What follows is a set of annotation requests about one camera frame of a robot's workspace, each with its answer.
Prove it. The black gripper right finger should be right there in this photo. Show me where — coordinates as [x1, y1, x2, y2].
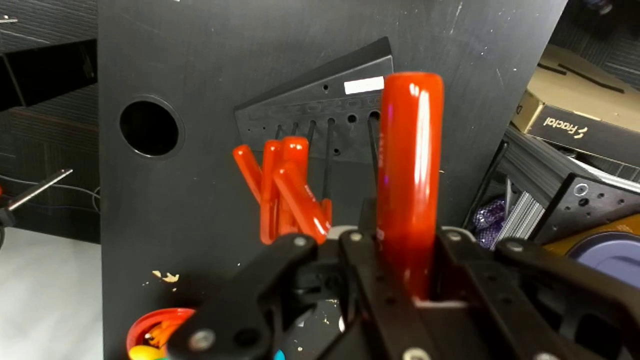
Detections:
[436, 226, 640, 360]

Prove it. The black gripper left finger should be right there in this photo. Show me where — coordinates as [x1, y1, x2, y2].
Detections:
[166, 227, 427, 360]

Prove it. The purple crumpled object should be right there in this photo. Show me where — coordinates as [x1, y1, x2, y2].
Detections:
[469, 198, 509, 236]

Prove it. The orange toy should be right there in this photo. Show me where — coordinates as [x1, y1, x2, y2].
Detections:
[141, 313, 179, 350]

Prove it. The red bowl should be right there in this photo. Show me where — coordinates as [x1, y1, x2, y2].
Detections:
[123, 306, 198, 360]

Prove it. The blue storage bin lid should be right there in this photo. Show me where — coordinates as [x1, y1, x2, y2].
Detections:
[569, 229, 640, 290]

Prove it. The yellow toy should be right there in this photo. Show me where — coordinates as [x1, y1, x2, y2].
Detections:
[126, 343, 155, 360]

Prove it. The black gold Fractal box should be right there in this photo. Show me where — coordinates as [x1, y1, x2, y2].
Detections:
[509, 43, 640, 169]

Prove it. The black stand with white label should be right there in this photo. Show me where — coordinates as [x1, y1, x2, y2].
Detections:
[233, 35, 397, 168]

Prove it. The aluminium frame rail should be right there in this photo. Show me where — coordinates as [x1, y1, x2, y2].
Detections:
[489, 189, 548, 247]

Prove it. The orange handled bar clamp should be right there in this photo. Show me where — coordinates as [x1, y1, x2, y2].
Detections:
[0, 166, 76, 232]

